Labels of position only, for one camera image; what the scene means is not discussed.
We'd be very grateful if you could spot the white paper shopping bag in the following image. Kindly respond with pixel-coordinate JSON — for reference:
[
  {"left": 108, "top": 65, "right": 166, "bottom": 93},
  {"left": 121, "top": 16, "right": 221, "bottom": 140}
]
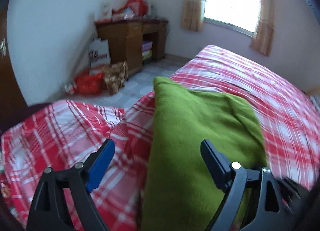
[{"left": 88, "top": 39, "right": 111, "bottom": 68}]

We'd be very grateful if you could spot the red plastic bag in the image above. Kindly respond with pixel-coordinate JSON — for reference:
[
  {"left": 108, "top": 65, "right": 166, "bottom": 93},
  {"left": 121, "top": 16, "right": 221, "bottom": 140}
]
[{"left": 73, "top": 72, "right": 105, "bottom": 95}]

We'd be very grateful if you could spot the dark wooden door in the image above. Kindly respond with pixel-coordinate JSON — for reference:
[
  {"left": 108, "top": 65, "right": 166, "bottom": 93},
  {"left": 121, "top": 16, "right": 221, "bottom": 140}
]
[{"left": 0, "top": 6, "right": 27, "bottom": 123}]

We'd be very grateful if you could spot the white card box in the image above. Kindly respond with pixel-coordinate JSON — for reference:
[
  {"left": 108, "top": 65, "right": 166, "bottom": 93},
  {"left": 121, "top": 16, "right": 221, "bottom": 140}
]
[{"left": 100, "top": 2, "right": 112, "bottom": 20}]

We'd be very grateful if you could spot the right beige floral curtain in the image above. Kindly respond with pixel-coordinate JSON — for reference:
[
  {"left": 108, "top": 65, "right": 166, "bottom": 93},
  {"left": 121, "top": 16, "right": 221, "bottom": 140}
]
[{"left": 251, "top": 0, "right": 275, "bottom": 57}]

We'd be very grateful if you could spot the green orange striped knit sweater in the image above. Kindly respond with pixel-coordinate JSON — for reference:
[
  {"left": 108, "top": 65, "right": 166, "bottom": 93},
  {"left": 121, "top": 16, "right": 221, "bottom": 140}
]
[{"left": 141, "top": 77, "right": 267, "bottom": 230}]

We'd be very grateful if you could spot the brown wooden desk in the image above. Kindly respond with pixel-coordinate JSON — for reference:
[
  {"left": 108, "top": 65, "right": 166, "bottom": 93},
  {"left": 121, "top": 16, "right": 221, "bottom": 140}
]
[{"left": 95, "top": 19, "right": 169, "bottom": 76}]

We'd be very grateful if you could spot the red plaid bed sheet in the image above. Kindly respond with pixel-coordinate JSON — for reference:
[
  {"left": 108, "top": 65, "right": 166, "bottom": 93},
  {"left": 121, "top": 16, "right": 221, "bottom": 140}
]
[{"left": 1, "top": 46, "right": 319, "bottom": 230}]

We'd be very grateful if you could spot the left beige floral curtain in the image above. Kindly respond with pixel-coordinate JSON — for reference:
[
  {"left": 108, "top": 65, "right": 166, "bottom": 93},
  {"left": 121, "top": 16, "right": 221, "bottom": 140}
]
[{"left": 181, "top": 0, "right": 204, "bottom": 32}]

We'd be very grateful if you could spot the brown floral bag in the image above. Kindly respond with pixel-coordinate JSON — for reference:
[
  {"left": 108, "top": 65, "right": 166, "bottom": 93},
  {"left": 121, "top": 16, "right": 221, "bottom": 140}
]
[{"left": 103, "top": 62, "right": 129, "bottom": 95}]

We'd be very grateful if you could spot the red gift box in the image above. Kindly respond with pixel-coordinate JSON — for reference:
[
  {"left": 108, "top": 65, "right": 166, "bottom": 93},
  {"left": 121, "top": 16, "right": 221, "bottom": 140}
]
[{"left": 124, "top": 0, "right": 149, "bottom": 17}]

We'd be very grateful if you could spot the beige floral curtain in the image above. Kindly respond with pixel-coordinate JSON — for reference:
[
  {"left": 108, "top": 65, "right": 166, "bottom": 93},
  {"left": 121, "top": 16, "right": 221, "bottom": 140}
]
[
  {"left": 251, "top": 0, "right": 275, "bottom": 57},
  {"left": 181, "top": 0, "right": 204, "bottom": 32}
]

